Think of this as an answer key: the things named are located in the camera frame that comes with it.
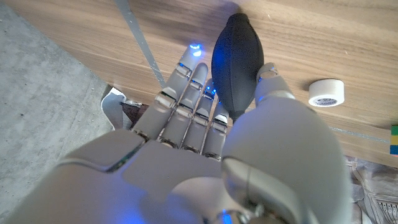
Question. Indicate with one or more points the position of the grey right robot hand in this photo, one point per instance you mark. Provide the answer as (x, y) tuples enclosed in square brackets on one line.
[(280, 155)]

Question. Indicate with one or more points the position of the white tape roll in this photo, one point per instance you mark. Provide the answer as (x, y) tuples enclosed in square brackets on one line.
[(326, 90)]

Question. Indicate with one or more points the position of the multicolour puzzle cube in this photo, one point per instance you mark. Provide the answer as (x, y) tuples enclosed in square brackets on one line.
[(394, 140)]

